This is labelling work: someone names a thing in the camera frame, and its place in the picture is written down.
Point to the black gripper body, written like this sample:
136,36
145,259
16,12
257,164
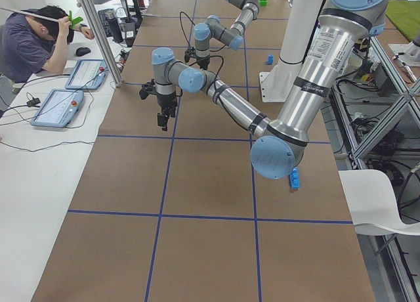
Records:
167,102
202,61

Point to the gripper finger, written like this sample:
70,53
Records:
162,121

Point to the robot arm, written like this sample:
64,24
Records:
280,142
213,28

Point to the small blue block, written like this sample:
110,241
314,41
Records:
270,59

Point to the black water bottle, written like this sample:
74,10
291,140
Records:
114,27

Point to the far teach pendant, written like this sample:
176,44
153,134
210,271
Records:
88,74

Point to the teach pendant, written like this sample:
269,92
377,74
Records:
88,74
58,109

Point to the black computer mouse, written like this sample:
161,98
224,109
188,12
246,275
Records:
82,51

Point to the near teach pendant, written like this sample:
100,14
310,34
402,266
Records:
58,109

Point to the black keyboard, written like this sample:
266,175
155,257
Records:
102,17

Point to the green handheld tool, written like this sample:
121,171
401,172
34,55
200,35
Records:
74,20

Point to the long blue block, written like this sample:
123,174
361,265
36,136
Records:
294,179

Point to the seated person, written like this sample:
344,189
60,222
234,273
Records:
35,43

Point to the aluminium frame post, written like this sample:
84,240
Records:
100,36

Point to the white camera stand pole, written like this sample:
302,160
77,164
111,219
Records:
301,26

